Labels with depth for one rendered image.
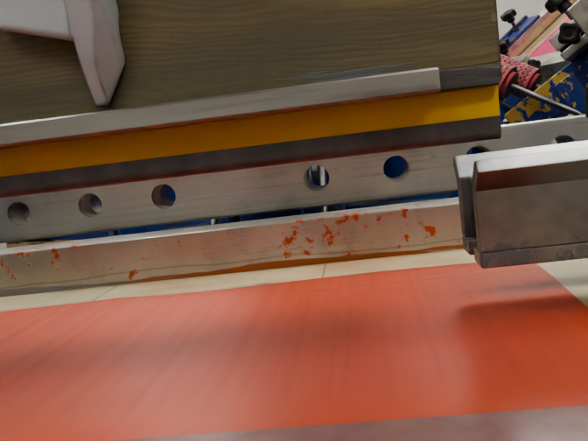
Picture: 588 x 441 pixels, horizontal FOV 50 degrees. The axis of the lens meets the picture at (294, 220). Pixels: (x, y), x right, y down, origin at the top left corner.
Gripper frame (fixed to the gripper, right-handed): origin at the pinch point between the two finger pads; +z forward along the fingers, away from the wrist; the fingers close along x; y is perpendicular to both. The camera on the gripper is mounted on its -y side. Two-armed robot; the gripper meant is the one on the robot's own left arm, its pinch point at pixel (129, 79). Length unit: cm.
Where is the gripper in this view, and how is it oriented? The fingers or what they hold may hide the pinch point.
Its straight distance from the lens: 32.8
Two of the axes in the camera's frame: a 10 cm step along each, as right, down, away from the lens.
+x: -1.0, 1.3, -9.9
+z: 1.2, 9.9, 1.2
